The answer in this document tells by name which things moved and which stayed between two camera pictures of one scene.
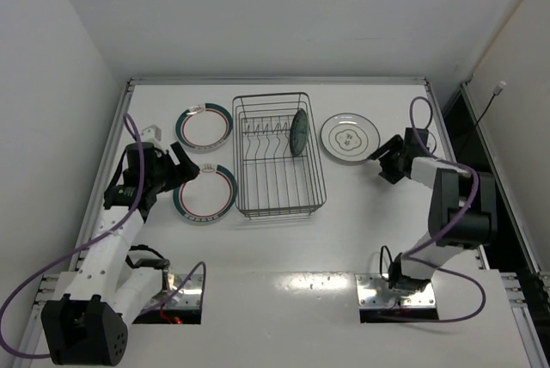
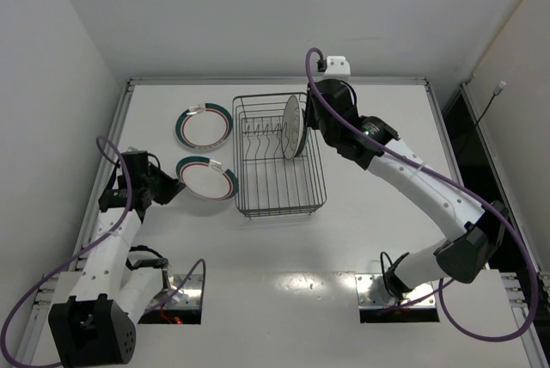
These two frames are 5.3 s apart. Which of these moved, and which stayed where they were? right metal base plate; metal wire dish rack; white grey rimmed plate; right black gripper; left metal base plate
Moved: white grey rimmed plate; right black gripper
Stayed: right metal base plate; metal wire dish rack; left metal base plate
